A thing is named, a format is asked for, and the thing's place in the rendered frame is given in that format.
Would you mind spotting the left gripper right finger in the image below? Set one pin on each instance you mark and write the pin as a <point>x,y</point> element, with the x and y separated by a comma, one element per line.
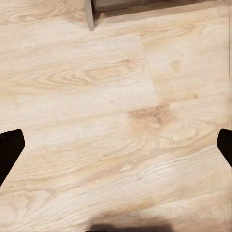
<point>224,143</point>

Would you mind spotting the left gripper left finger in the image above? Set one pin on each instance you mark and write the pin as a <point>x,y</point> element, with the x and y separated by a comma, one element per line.
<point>12,144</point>

